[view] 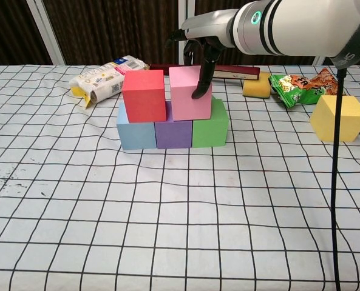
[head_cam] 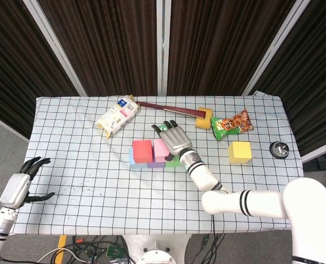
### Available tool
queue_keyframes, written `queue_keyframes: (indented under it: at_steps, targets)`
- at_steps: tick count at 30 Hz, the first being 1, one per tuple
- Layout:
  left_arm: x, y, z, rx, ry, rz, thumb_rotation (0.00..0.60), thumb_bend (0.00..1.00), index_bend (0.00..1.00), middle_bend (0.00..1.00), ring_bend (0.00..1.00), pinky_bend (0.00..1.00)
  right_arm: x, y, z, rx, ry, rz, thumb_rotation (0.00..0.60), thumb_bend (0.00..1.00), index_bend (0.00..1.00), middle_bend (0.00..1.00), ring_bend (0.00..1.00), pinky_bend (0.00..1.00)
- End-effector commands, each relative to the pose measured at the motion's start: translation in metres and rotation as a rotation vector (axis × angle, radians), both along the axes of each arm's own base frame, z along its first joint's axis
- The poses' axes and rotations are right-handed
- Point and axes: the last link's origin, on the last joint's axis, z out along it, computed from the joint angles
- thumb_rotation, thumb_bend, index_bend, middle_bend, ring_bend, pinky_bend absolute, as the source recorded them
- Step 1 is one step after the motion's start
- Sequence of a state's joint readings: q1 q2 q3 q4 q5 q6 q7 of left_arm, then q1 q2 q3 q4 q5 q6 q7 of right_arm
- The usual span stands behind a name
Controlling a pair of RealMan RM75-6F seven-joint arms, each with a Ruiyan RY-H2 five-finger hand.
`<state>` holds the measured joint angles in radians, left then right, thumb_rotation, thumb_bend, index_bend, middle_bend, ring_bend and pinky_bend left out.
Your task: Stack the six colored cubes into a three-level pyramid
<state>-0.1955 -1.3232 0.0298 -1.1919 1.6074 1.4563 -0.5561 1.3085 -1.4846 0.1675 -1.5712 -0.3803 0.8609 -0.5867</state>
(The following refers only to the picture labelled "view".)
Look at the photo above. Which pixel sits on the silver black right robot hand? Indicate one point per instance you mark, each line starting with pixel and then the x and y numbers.
pixel 210 27

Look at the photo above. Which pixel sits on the pink foam cube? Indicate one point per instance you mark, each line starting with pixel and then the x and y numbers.
pixel 185 103

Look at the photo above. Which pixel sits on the red foam cube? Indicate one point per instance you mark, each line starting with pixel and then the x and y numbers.
pixel 143 97

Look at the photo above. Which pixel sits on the green foam cube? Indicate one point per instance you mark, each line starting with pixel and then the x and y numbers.
pixel 211 130

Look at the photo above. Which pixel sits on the light blue foam cube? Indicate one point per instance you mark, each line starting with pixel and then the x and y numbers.
pixel 135 135

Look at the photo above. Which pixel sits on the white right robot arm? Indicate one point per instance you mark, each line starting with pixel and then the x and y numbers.
pixel 304 27

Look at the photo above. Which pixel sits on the dark red book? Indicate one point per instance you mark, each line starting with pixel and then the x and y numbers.
pixel 237 72

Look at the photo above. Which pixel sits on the yellow sponge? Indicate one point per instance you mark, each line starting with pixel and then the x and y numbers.
pixel 255 88

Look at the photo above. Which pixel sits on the green orange snack bag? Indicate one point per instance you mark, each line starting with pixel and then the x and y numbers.
pixel 301 88

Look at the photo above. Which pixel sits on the purple foam cube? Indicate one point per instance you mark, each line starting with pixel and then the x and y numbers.
pixel 173 135

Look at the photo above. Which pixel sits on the white printed snack pack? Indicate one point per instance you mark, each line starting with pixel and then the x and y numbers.
pixel 100 78

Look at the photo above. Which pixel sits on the yellow foam cube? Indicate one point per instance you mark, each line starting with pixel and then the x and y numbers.
pixel 322 121

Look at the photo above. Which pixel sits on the white black grid tablecloth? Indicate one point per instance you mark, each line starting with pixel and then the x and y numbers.
pixel 179 227

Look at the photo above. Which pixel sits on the white partition frame post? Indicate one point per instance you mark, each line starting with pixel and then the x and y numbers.
pixel 318 60
pixel 46 30
pixel 182 12

